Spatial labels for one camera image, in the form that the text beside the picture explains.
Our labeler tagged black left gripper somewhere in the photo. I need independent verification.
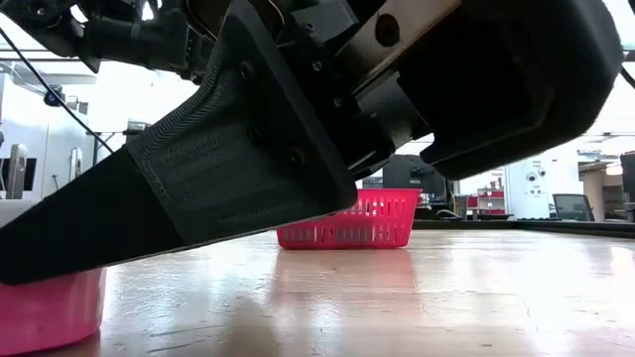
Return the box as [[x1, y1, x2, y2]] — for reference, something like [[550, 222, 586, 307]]
[[80, 4, 220, 83]]

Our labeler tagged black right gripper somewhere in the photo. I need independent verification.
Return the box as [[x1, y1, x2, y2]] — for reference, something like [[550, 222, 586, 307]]
[[253, 0, 626, 182]]

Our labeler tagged pink white USB charger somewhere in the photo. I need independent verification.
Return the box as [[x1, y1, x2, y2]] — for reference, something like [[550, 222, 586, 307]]
[[0, 267, 108, 357]]

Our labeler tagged red tool cabinet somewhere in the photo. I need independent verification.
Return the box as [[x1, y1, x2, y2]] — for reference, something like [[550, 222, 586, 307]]
[[465, 186, 507, 215]]

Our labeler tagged white square pillar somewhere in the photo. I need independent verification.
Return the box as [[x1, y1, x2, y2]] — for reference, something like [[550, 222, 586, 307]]
[[505, 151, 551, 220]]

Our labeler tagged grey monitor stand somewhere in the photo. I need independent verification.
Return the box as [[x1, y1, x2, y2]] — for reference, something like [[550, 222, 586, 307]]
[[67, 147, 84, 182], [7, 143, 30, 200]]

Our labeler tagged tan wooden cabinet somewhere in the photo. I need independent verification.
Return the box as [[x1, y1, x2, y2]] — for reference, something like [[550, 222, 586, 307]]
[[580, 161, 627, 222]]

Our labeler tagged red plastic basket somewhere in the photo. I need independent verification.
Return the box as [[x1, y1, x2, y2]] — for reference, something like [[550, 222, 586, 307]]
[[276, 186, 423, 251]]

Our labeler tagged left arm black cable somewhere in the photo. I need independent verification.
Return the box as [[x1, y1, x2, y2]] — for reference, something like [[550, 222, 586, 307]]
[[0, 27, 114, 154]]

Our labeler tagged black ceiling-mounted camera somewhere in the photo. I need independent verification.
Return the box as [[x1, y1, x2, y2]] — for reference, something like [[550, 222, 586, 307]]
[[43, 84, 65, 108]]

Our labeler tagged black aluminium table frame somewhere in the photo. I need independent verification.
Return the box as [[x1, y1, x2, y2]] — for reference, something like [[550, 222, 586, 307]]
[[411, 219, 635, 240]]

